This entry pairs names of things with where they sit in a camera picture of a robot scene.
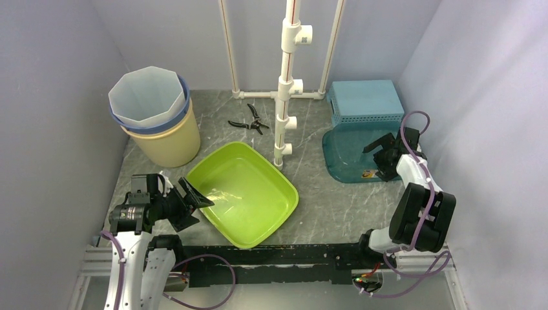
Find translucent white faceted bin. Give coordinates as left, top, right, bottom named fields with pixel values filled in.
left=108, top=66, right=185, bottom=128

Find white PVC pipe frame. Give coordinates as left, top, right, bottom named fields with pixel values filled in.
left=218, top=1, right=346, bottom=170

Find lime green plastic tub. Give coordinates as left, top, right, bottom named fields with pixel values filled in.
left=186, top=141, right=299, bottom=249

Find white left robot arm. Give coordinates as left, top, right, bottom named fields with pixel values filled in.
left=100, top=172, right=214, bottom=309

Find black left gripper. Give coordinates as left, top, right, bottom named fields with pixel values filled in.
left=151, top=177, right=213, bottom=232

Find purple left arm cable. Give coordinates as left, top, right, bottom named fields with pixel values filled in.
left=100, top=230, right=237, bottom=310

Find black handled pliers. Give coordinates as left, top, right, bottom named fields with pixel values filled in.
left=227, top=103, right=270, bottom=135

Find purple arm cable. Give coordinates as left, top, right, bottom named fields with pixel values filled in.
left=100, top=230, right=237, bottom=310
left=353, top=110, right=452, bottom=299

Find beige plastic bucket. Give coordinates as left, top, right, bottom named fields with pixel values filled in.
left=121, top=99, right=201, bottom=168

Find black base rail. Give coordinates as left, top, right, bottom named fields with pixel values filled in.
left=147, top=234, right=386, bottom=288

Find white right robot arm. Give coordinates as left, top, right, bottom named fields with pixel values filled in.
left=356, top=127, right=456, bottom=268

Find light blue perforated basket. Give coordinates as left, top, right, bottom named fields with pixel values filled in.
left=326, top=79, right=404, bottom=127

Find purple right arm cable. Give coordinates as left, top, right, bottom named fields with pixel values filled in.
left=353, top=110, right=452, bottom=299

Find blue bucket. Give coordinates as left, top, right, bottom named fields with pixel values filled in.
left=109, top=74, right=191, bottom=135

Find teal translucent plastic tub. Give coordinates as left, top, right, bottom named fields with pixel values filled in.
left=322, top=121, right=400, bottom=183

